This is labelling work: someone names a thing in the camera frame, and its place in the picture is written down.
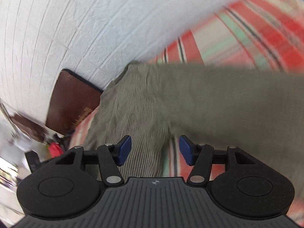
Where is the green striped checked shirt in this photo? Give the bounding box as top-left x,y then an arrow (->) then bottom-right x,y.
80,60 -> 304,226

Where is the red cloth bundle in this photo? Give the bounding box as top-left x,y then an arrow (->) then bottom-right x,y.
48,142 -> 64,158

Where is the dark brown wooden board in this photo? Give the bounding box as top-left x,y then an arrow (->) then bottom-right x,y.
45,68 -> 103,135

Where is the black metal stand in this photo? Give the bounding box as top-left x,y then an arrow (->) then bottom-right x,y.
25,132 -> 72,174

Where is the red plaid bed sheet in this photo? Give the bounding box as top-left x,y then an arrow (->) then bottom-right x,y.
72,0 -> 303,225

